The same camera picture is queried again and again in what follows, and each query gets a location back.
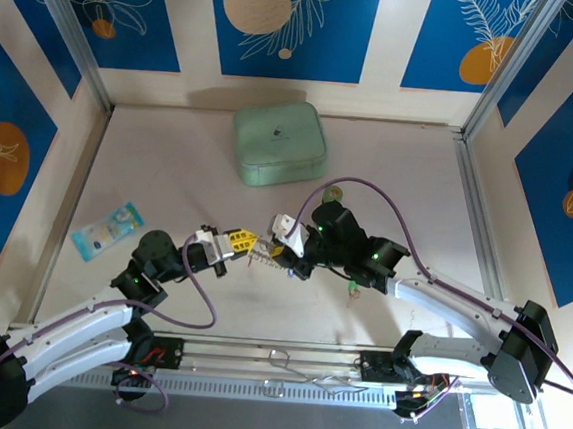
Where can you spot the blue key tag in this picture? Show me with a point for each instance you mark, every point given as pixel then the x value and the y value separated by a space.
pixel 290 274

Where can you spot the mint green zip case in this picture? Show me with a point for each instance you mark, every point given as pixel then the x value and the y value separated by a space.
pixel 277 143

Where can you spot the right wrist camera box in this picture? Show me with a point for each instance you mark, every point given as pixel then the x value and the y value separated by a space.
pixel 288 227

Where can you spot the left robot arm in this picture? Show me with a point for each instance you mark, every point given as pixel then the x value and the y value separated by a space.
pixel 71 321

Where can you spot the aluminium corner post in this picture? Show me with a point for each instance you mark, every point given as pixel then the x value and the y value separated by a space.
pixel 507 68
pixel 68 30

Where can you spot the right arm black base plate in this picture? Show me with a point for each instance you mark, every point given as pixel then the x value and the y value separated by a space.
pixel 373 367

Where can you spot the clear plastic bag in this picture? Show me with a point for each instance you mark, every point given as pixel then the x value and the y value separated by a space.
pixel 492 415

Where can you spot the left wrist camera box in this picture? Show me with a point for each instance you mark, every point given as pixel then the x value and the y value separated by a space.
pixel 213 245

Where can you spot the aluminium side rail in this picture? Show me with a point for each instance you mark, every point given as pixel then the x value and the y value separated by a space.
pixel 86 177
pixel 474 191

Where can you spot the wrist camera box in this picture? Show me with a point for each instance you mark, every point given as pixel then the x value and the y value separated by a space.
pixel 213 245
pixel 288 227

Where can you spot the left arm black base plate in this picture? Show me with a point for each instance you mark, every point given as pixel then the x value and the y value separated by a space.
pixel 169 352

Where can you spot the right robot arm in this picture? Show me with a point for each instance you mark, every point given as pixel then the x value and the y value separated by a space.
pixel 444 301

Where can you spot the light blue wipes packet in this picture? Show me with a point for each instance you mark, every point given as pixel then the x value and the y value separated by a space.
pixel 107 231

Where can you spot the green key tag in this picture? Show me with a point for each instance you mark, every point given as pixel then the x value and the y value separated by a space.
pixel 353 284

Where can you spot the aluminium frame rail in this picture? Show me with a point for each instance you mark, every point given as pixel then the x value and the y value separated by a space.
pixel 234 353

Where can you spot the green cylindrical can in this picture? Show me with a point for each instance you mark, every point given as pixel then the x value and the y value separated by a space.
pixel 332 193

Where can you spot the black controller board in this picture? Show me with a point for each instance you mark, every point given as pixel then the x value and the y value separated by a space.
pixel 418 399
pixel 132 376

